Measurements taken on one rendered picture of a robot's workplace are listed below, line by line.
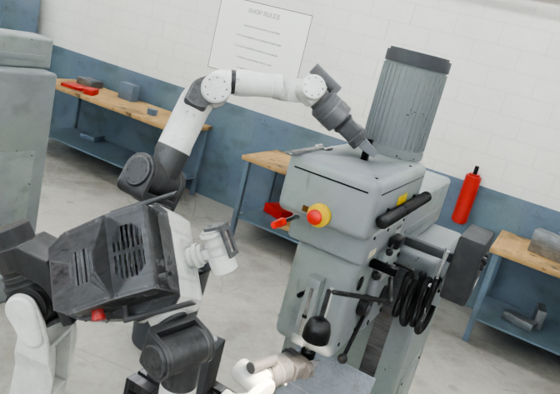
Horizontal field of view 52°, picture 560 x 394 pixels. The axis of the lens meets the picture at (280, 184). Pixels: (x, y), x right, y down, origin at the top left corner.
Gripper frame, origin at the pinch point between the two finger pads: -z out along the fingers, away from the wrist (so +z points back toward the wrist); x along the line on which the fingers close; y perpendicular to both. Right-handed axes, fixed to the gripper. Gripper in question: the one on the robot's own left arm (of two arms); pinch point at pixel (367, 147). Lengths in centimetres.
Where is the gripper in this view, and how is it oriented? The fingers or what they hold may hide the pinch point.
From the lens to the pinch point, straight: 163.2
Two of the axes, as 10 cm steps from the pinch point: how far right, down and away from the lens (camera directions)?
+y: 6.9, -6.9, -2.1
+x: -0.4, 2.6, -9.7
